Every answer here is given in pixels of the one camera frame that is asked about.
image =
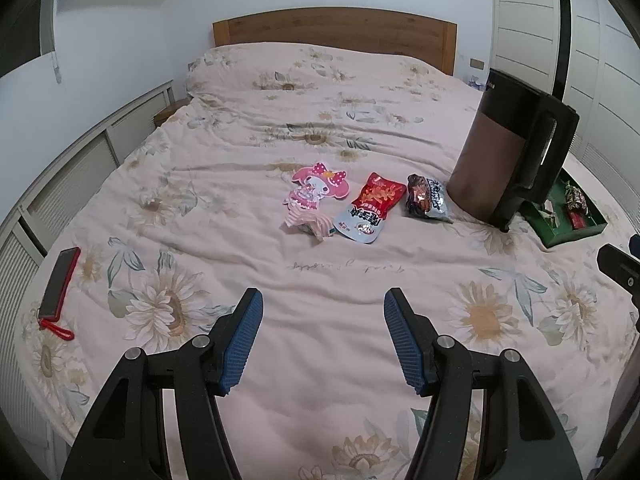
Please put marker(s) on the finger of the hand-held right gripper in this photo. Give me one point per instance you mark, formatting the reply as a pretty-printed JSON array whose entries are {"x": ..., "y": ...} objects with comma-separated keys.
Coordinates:
[
  {"x": 617, "y": 265},
  {"x": 635, "y": 245}
]

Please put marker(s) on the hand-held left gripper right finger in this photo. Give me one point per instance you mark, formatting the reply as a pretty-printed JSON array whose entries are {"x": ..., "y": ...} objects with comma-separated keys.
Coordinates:
[{"x": 405, "y": 345}]

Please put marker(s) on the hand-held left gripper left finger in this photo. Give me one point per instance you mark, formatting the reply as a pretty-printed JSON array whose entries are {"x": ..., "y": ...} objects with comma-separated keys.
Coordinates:
[{"x": 242, "y": 345}]

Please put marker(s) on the green tray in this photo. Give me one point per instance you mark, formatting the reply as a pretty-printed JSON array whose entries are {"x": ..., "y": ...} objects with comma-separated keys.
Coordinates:
[{"x": 575, "y": 235}]

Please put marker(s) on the brown oat snack packet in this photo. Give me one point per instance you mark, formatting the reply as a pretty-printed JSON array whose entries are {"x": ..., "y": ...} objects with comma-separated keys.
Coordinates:
[{"x": 575, "y": 195}]

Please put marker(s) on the small beige candy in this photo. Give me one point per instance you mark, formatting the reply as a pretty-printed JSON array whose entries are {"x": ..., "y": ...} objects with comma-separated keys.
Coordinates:
[{"x": 551, "y": 216}]

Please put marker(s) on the red and white snack packet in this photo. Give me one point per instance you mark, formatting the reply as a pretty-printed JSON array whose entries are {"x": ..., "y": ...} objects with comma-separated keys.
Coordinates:
[{"x": 370, "y": 210}]

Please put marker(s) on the pink striped candy packet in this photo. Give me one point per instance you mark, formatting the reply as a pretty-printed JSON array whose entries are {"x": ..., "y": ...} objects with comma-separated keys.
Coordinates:
[{"x": 310, "y": 222}]

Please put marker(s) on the dark and pale blue snack packet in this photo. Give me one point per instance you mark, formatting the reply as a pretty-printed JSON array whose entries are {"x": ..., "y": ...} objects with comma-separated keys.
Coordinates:
[{"x": 425, "y": 200}]

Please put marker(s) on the pink cartoon snack packet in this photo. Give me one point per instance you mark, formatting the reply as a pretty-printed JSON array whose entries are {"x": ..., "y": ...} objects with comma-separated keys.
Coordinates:
[{"x": 315, "y": 187}]

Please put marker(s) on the brown and black electric kettle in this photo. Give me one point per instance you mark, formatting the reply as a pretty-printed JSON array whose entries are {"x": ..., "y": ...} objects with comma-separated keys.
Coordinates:
[{"x": 480, "y": 160}]

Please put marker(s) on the white wardrobe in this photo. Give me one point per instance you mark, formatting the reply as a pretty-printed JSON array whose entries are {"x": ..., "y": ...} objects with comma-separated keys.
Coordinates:
[{"x": 600, "y": 60}]

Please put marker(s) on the phone in red case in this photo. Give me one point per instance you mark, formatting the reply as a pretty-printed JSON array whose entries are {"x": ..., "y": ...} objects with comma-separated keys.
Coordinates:
[{"x": 60, "y": 280}]

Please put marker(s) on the blue tissue pack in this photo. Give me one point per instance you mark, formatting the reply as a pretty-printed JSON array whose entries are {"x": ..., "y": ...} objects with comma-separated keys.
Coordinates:
[{"x": 475, "y": 81}]

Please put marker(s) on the wooden nightstand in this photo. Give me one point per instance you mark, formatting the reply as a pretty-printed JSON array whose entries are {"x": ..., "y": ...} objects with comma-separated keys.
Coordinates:
[{"x": 170, "y": 111}]

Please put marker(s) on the white slatted cabinet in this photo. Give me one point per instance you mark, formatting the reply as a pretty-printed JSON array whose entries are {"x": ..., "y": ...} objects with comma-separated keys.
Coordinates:
[{"x": 65, "y": 175}]

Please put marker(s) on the wooden headboard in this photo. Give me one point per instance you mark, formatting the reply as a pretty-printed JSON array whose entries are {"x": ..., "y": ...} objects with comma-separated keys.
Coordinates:
[{"x": 335, "y": 27}]

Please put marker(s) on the wall outlet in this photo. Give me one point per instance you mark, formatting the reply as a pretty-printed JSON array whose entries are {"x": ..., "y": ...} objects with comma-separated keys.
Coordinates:
[{"x": 477, "y": 63}]

